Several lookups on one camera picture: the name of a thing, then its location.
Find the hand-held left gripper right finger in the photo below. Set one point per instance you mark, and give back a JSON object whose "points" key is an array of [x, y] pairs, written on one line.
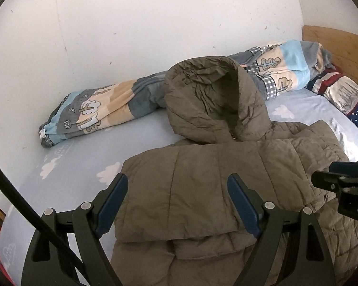
{"points": [[245, 207]]}

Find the wooden headboard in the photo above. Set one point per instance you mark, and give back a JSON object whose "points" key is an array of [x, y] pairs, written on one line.
{"points": [[340, 47]]}

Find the light blue cloud-print bed sheet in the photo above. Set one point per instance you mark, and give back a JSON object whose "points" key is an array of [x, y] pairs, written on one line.
{"points": [[77, 155]]}

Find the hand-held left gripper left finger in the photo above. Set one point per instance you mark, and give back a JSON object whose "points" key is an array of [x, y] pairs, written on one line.
{"points": [[112, 204]]}

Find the olive hooded puffer jacket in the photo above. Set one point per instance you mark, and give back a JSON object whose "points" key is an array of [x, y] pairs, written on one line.
{"points": [[197, 166]]}

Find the stars and stripes pillow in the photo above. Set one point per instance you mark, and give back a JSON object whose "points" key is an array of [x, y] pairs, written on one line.
{"points": [[343, 95]]}

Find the patterned rolled quilt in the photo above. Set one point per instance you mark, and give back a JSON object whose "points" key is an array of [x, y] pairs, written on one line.
{"points": [[116, 101]]}

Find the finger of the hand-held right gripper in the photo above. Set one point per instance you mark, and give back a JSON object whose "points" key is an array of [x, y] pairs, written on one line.
{"points": [[347, 166], [326, 180]]}

